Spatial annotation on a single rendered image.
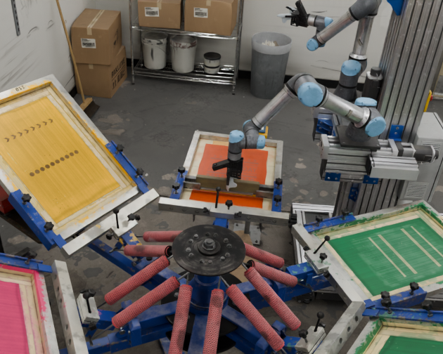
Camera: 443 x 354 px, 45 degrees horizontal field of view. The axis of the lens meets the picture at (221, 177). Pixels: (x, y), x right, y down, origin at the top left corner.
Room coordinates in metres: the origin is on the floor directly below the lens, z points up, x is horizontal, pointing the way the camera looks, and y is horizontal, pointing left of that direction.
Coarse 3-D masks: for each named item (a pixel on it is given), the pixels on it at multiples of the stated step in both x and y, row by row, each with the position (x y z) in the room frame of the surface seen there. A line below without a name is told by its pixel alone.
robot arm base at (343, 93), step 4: (340, 84) 3.13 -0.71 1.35; (336, 88) 3.15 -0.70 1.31; (340, 88) 3.12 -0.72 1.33; (344, 88) 3.10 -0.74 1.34; (348, 88) 3.10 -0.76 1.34; (352, 88) 3.10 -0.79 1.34; (356, 88) 3.13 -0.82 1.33; (336, 92) 3.13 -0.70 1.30; (340, 92) 3.11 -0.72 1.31; (344, 92) 3.10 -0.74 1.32; (348, 92) 3.09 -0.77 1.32; (352, 92) 3.10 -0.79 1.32; (356, 92) 3.12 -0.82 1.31; (340, 96) 3.10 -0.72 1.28; (344, 96) 3.09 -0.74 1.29; (348, 96) 3.08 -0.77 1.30; (352, 96) 3.09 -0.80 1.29; (356, 96) 3.12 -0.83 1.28; (348, 100) 3.08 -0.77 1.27; (352, 100) 3.09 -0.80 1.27
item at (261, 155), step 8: (248, 152) 2.87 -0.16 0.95; (256, 152) 2.88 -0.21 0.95; (264, 152) 2.89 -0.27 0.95; (264, 160) 2.80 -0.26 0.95; (264, 168) 2.71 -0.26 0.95; (264, 176) 2.62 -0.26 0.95; (264, 184) 2.54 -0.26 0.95; (232, 200) 2.36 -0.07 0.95; (240, 200) 2.37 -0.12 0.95; (248, 200) 2.37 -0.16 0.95; (256, 200) 2.38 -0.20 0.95
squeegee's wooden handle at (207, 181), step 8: (200, 176) 2.42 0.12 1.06; (208, 176) 2.43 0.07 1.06; (216, 176) 2.43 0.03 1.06; (200, 184) 2.41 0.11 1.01; (208, 184) 2.41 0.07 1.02; (216, 184) 2.41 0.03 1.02; (224, 184) 2.40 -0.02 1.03; (240, 184) 2.40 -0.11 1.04; (248, 184) 2.39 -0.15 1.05; (256, 184) 2.39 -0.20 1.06
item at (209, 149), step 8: (208, 144) 2.94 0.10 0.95; (208, 152) 2.84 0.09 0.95; (216, 152) 2.84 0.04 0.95; (224, 152) 2.85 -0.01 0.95; (208, 160) 2.75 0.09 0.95; (200, 168) 2.66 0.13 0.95; (192, 192) 2.41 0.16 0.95; (200, 192) 2.41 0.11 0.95; (208, 192) 2.42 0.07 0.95; (216, 192) 2.42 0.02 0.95; (200, 200) 2.34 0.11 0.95; (208, 200) 2.34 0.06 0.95; (224, 200) 2.35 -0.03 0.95
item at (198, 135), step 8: (200, 136) 3.00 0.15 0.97; (208, 136) 3.00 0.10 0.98; (216, 136) 2.99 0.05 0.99; (224, 136) 2.99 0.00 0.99; (192, 144) 2.87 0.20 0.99; (272, 144) 2.96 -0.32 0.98; (280, 144) 2.95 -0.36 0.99; (192, 152) 2.77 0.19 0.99; (280, 152) 2.84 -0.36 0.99; (192, 160) 2.72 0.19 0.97; (280, 160) 2.75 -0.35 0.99; (280, 168) 2.67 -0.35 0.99; (280, 176) 2.58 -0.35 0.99; (248, 208) 2.26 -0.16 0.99
